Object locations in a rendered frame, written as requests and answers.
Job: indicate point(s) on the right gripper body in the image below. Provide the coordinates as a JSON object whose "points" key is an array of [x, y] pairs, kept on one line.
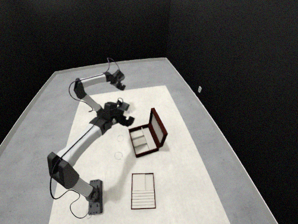
{"points": [[123, 121]]}

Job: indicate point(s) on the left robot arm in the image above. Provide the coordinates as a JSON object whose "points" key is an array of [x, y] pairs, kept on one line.
{"points": [[107, 77]]}

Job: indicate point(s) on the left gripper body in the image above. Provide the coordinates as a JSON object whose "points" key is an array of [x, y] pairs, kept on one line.
{"points": [[120, 87]]}

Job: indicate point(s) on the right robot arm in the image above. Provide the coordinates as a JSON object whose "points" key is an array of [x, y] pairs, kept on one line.
{"points": [[64, 172]]}

